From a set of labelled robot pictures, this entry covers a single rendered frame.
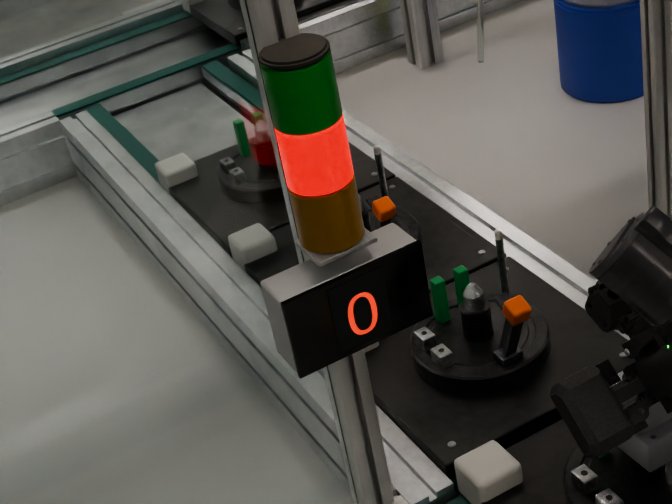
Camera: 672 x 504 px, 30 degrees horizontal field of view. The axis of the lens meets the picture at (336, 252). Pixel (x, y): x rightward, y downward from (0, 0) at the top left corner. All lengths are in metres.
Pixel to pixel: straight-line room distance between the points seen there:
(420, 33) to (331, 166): 1.22
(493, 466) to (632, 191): 0.68
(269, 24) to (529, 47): 1.30
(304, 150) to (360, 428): 0.29
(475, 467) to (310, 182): 0.35
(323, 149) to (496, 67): 1.23
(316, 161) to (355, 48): 1.29
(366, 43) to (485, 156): 0.43
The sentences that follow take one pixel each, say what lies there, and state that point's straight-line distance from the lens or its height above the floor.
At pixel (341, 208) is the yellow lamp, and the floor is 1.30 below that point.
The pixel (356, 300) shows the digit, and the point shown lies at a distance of 0.95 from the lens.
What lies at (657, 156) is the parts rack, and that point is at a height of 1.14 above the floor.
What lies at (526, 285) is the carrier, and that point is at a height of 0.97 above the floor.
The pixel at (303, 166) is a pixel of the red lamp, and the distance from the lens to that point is 0.89.
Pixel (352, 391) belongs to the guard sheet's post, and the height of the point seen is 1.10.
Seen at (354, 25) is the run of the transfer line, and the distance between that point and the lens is 2.15.
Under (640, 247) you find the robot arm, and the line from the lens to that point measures 0.88.
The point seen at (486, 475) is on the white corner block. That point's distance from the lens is 1.11.
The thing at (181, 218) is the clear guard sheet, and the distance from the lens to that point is 0.92.
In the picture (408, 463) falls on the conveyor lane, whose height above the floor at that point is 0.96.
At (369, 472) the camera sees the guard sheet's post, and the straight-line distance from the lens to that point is 1.11.
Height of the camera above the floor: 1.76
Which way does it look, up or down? 32 degrees down
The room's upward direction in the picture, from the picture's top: 12 degrees counter-clockwise
